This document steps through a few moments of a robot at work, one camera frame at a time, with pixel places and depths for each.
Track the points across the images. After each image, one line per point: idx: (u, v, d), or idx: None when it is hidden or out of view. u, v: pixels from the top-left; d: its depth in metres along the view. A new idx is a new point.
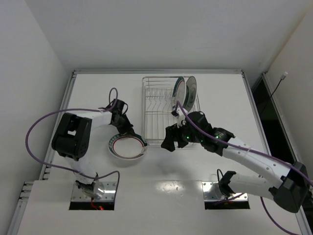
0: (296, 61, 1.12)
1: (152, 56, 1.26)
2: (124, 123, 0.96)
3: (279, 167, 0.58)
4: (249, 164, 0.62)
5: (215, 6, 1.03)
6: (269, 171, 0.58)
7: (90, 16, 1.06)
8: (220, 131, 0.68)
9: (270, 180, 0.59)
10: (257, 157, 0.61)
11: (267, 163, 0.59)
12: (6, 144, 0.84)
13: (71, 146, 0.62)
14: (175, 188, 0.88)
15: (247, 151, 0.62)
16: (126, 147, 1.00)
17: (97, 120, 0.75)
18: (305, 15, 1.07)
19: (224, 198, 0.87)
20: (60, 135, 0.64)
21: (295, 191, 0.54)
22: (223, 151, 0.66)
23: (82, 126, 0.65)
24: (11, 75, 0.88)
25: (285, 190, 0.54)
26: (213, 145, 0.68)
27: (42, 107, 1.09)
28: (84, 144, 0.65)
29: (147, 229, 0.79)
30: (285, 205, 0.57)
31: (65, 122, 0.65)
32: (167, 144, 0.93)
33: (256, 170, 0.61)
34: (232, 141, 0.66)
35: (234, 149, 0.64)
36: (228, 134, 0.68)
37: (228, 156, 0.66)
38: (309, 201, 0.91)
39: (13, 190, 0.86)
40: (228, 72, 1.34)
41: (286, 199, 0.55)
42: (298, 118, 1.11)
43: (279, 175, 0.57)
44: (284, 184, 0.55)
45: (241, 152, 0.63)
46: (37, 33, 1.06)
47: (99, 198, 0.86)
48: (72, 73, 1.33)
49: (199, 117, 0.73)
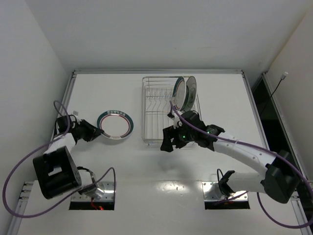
0: (297, 61, 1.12)
1: (153, 56, 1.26)
2: (88, 128, 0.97)
3: (265, 156, 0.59)
4: (237, 155, 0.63)
5: (215, 5, 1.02)
6: (255, 160, 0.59)
7: (90, 17, 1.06)
8: (212, 128, 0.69)
9: (257, 169, 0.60)
10: (244, 148, 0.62)
11: (254, 152, 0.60)
12: (6, 144, 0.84)
13: (65, 178, 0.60)
14: (175, 188, 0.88)
15: (235, 143, 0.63)
16: (114, 129, 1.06)
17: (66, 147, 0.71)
18: (305, 15, 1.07)
19: (224, 198, 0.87)
20: (47, 182, 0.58)
21: (280, 178, 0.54)
22: (213, 145, 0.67)
23: (62, 155, 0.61)
24: (10, 74, 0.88)
25: (270, 177, 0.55)
26: (205, 140, 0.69)
27: (42, 107, 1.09)
28: (75, 171, 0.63)
29: (147, 228, 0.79)
30: (276, 195, 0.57)
31: (42, 167, 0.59)
32: (166, 146, 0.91)
33: (245, 160, 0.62)
34: (222, 135, 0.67)
35: (223, 141, 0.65)
36: (219, 129, 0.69)
37: (219, 150, 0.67)
38: (309, 201, 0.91)
39: (13, 190, 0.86)
40: (228, 72, 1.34)
41: (275, 187, 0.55)
42: (298, 117, 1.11)
43: (263, 163, 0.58)
44: (269, 171, 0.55)
45: (230, 145, 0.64)
46: (37, 32, 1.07)
47: (99, 198, 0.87)
48: (72, 73, 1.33)
49: (190, 115, 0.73)
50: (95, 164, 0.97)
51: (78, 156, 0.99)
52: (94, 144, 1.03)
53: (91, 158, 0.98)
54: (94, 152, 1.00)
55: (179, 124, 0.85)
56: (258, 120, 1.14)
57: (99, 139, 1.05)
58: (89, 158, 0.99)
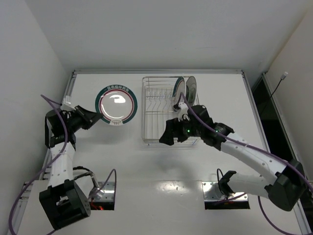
0: (297, 61, 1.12)
1: (153, 56, 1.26)
2: (82, 118, 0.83)
3: (276, 164, 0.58)
4: (245, 159, 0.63)
5: (215, 5, 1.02)
6: (264, 166, 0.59)
7: (90, 17, 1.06)
8: (220, 126, 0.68)
9: (265, 175, 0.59)
10: (254, 152, 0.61)
11: (263, 159, 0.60)
12: (6, 144, 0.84)
13: (74, 213, 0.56)
14: (175, 188, 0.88)
15: (245, 146, 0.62)
16: (114, 113, 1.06)
17: (68, 164, 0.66)
18: (305, 15, 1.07)
19: (224, 198, 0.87)
20: (56, 217, 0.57)
21: (289, 188, 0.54)
22: (221, 145, 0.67)
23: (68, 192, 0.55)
24: (10, 74, 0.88)
25: (278, 186, 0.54)
26: (212, 139, 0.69)
27: (42, 107, 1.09)
28: (84, 199, 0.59)
29: (147, 228, 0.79)
30: (279, 202, 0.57)
31: (50, 202, 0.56)
32: (167, 139, 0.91)
33: (253, 165, 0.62)
34: (231, 136, 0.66)
35: (232, 143, 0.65)
36: (228, 129, 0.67)
37: (226, 151, 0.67)
38: (309, 202, 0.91)
39: (13, 190, 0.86)
40: (228, 72, 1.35)
41: (281, 196, 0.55)
42: (299, 118, 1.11)
43: (273, 171, 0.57)
44: (278, 180, 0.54)
45: (238, 147, 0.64)
46: (37, 32, 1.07)
47: (99, 198, 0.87)
48: (72, 73, 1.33)
49: (200, 110, 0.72)
50: (95, 164, 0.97)
51: (78, 156, 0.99)
52: (94, 144, 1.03)
53: (91, 158, 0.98)
54: (94, 152, 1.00)
55: (184, 116, 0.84)
56: (259, 121, 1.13)
57: (99, 139, 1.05)
58: (89, 158, 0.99)
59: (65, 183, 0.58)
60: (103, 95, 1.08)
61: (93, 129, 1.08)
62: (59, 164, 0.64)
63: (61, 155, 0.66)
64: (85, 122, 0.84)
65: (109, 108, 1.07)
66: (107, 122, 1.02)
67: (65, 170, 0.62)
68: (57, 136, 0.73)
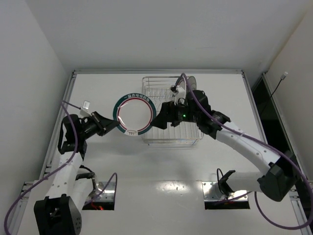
0: (297, 61, 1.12)
1: (153, 56, 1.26)
2: (97, 126, 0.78)
3: (270, 154, 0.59)
4: (239, 148, 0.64)
5: (215, 5, 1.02)
6: (258, 155, 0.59)
7: (90, 17, 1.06)
8: (217, 115, 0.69)
9: (257, 164, 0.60)
10: (249, 142, 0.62)
11: (258, 148, 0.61)
12: (6, 144, 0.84)
13: (64, 230, 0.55)
14: (175, 188, 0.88)
15: (240, 135, 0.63)
16: (130, 120, 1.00)
17: (71, 176, 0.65)
18: (305, 15, 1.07)
19: (224, 198, 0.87)
20: (45, 230, 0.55)
21: (281, 178, 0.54)
22: (217, 133, 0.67)
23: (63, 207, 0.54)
24: (10, 74, 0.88)
25: (271, 176, 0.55)
26: (208, 127, 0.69)
27: (42, 107, 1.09)
28: (77, 216, 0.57)
29: (147, 228, 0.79)
30: (270, 192, 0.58)
31: (42, 214, 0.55)
32: (160, 121, 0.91)
33: (246, 153, 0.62)
34: (227, 125, 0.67)
35: (228, 132, 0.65)
36: (225, 117, 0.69)
37: (222, 139, 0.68)
38: (309, 201, 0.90)
39: (13, 191, 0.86)
40: (228, 72, 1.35)
41: (273, 186, 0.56)
42: (298, 118, 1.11)
43: (267, 161, 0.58)
44: (271, 170, 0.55)
45: (234, 136, 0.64)
46: (37, 33, 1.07)
47: (99, 198, 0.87)
48: (72, 73, 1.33)
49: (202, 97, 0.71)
50: (95, 164, 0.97)
51: None
52: (94, 144, 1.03)
53: (91, 158, 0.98)
54: (94, 151, 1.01)
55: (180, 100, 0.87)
56: (259, 121, 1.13)
57: (99, 139, 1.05)
58: (89, 158, 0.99)
59: (60, 199, 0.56)
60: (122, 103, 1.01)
61: None
62: (62, 175, 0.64)
63: (66, 166, 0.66)
64: (100, 130, 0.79)
65: (126, 116, 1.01)
66: (123, 130, 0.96)
67: (66, 183, 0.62)
68: (69, 144, 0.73)
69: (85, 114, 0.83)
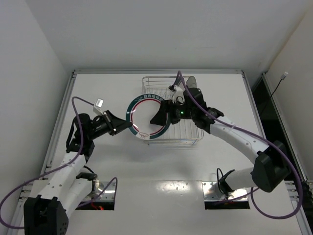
0: (297, 61, 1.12)
1: (153, 56, 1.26)
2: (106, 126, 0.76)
3: (259, 144, 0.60)
4: (231, 140, 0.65)
5: (215, 6, 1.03)
6: (248, 145, 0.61)
7: (90, 17, 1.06)
8: (212, 110, 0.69)
9: (248, 154, 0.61)
10: (239, 133, 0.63)
11: (248, 139, 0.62)
12: (6, 144, 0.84)
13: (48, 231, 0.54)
14: (175, 188, 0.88)
15: (231, 128, 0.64)
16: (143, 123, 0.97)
17: (68, 180, 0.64)
18: (305, 15, 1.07)
19: (224, 198, 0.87)
20: (30, 227, 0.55)
21: (269, 167, 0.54)
22: (210, 127, 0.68)
23: (51, 212, 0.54)
24: (10, 75, 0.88)
25: (258, 164, 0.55)
26: (202, 122, 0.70)
27: (42, 107, 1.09)
28: (62, 222, 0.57)
29: (147, 228, 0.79)
30: (261, 182, 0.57)
31: (31, 212, 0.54)
32: (160, 119, 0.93)
33: (238, 146, 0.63)
34: (220, 119, 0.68)
35: (219, 125, 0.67)
36: (219, 113, 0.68)
37: (215, 133, 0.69)
38: (309, 202, 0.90)
39: (13, 190, 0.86)
40: (228, 72, 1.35)
41: (262, 175, 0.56)
42: (298, 118, 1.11)
43: (255, 150, 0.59)
44: (258, 158, 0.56)
45: (226, 129, 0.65)
46: (37, 33, 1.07)
47: (99, 198, 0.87)
48: (72, 73, 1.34)
49: (197, 94, 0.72)
50: (95, 164, 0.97)
51: None
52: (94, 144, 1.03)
53: (91, 158, 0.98)
54: (94, 152, 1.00)
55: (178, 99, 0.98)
56: (259, 121, 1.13)
57: (100, 139, 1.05)
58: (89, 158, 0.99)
59: (50, 201, 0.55)
60: (139, 102, 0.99)
61: None
62: (59, 176, 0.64)
63: (66, 167, 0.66)
64: (110, 130, 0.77)
65: (140, 116, 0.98)
66: (135, 132, 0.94)
67: (61, 185, 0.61)
68: (77, 143, 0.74)
69: (98, 112, 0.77)
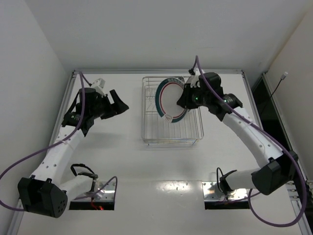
0: (297, 61, 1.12)
1: (153, 56, 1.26)
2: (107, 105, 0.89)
3: (272, 149, 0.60)
4: (244, 135, 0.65)
5: (214, 5, 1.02)
6: (261, 148, 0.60)
7: (90, 17, 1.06)
8: (230, 98, 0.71)
9: (258, 156, 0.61)
10: (254, 132, 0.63)
11: (262, 141, 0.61)
12: (6, 144, 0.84)
13: (46, 209, 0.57)
14: (175, 188, 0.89)
15: (248, 124, 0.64)
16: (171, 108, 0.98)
17: (62, 158, 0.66)
18: (304, 16, 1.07)
19: (224, 199, 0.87)
20: (28, 205, 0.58)
21: (277, 175, 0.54)
22: (225, 115, 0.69)
23: (45, 194, 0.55)
24: (10, 75, 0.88)
25: (267, 169, 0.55)
26: (218, 107, 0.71)
27: (42, 107, 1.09)
28: (61, 200, 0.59)
29: (146, 229, 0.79)
30: (260, 185, 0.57)
31: (26, 193, 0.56)
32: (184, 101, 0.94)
33: (249, 142, 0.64)
34: (237, 110, 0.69)
35: (236, 118, 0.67)
36: (237, 102, 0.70)
37: (228, 122, 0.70)
38: (309, 202, 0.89)
39: (13, 191, 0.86)
40: (228, 72, 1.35)
41: (264, 179, 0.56)
42: (298, 118, 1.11)
43: (267, 155, 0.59)
44: (269, 165, 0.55)
45: (241, 123, 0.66)
46: (37, 32, 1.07)
47: (99, 198, 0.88)
48: (72, 73, 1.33)
49: (214, 82, 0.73)
50: (95, 163, 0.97)
51: (78, 155, 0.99)
52: (94, 144, 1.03)
53: (91, 158, 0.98)
54: (94, 152, 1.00)
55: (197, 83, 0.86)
56: (259, 121, 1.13)
57: (100, 138, 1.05)
58: (89, 158, 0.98)
59: (44, 184, 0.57)
60: (163, 87, 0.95)
61: (93, 129, 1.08)
62: (54, 155, 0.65)
63: (61, 144, 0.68)
64: (106, 105, 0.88)
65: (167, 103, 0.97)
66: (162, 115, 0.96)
67: (55, 165, 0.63)
68: (73, 115, 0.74)
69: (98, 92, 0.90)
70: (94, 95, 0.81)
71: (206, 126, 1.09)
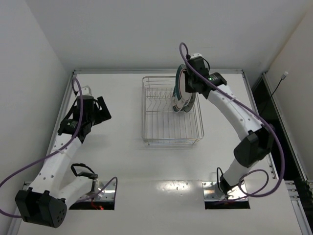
0: (297, 61, 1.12)
1: (153, 56, 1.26)
2: (99, 112, 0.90)
3: (252, 123, 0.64)
4: (227, 111, 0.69)
5: (214, 5, 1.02)
6: (242, 122, 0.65)
7: (90, 16, 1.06)
8: (214, 76, 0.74)
9: (239, 129, 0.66)
10: (236, 107, 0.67)
11: (243, 116, 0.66)
12: (6, 144, 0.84)
13: (46, 220, 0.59)
14: (175, 187, 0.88)
15: (231, 100, 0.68)
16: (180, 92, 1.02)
17: (59, 168, 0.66)
18: (304, 15, 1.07)
19: (224, 198, 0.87)
20: (27, 216, 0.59)
21: (255, 145, 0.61)
22: (210, 93, 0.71)
23: (43, 207, 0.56)
24: (10, 75, 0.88)
25: (246, 142, 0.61)
26: (203, 85, 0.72)
27: (42, 107, 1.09)
28: (60, 210, 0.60)
29: (147, 228, 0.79)
30: (241, 156, 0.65)
31: (24, 205, 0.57)
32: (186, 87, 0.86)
33: (232, 117, 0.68)
34: (221, 87, 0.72)
35: (220, 95, 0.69)
36: (221, 80, 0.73)
37: (212, 99, 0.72)
38: (309, 202, 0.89)
39: (13, 191, 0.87)
40: (228, 72, 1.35)
41: (244, 151, 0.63)
42: (298, 118, 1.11)
43: (247, 128, 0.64)
44: (248, 137, 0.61)
45: (225, 100, 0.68)
46: (37, 32, 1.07)
47: (99, 198, 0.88)
48: (72, 73, 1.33)
49: (200, 63, 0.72)
50: (95, 163, 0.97)
51: (78, 156, 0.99)
52: (94, 144, 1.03)
53: (91, 158, 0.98)
54: (94, 152, 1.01)
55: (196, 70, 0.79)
56: None
57: (100, 139, 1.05)
58: (89, 158, 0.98)
59: (42, 196, 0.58)
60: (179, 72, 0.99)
61: (94, 129, 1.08)
62: (52, 165, 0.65)
63: (59, 153, 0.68)
64: (98, 112, 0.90)
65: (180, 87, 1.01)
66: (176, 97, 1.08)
67: (53, 176, 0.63)
68: (69, 123, 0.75)
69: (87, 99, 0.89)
70: (89, 103, 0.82)
71: (206, 126, 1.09)
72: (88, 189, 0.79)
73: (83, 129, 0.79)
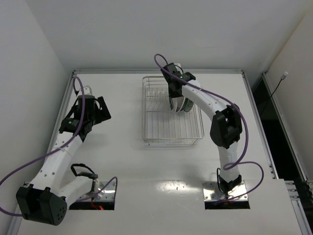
0: (296, 61, 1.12)
1: (153, 56, 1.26)
2: (100, 112, 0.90)
3: (218, 105, 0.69)
4: (198, 101, 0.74)
5: (214, 5, 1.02)
6: (210, 106, 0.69)
7: (90, 16, 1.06)
8: (185, 74, 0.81)
9: (210, 113, 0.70)
10: (204, 96, 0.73)
11: (211, 101, 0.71)
12: (6, 144, 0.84)
13: (45, 216, 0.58)
14: (175, 188, 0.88)
15: (199, 90, 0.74)
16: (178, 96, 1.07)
17: (61, 165, 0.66)
18: (304, 16, 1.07)
19: (224, 198, 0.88)
20: (27, 212, 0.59)
21: (223, 123, 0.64)
22: (182, 88, 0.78)
23: (44, 203, 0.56)
24: (11, 75, 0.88)
25: (215, 121, 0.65)
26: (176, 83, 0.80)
27: (42, 107, 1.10)
28: (60, 208, 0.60)
29: (147, 228, 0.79)
30: (216, 137, 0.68)
31: (24, 202, 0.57)
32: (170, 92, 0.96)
33: (203, 105, 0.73)
34: (191, 82, 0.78)
35: (190, 87, 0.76)
36: (191, 76, 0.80)
37: (185, 93, 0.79)
38: (309, 202, 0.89)
39: (13, 191, 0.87)
40: (228, 72, 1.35)
41: (216, 130, 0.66)
42: (298, 118, 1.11)
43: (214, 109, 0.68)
44: (215, 116, 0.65)
45: (194, 90, 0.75)
46: (37, 32, 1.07)
47: (99, 198, 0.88)
48: (72, 73, 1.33)
49: (173, 68, 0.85)
50: (95, 163, 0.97)
51: (78, 155, 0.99)
52: (94, 144, 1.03)
53: (91, 158, 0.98)
54: (94, 151, 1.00)
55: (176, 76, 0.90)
56: (260, 121, 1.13)
57: (99, 138, 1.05)
58: (89, 158, 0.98)
59: (43, 193, 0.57)
60: None
61: (94, 129, 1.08)
62: (51, 162, 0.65)
63: (60, 151, 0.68)
64: (98, 112, 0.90)
65: None
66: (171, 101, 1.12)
67: (54, 174, 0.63)
68: (71, 121, 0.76)
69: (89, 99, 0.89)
70: (89, 103, 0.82)
71: (206, 126, 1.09)
72: (87, 189, 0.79)
73: (85, 128, 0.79)
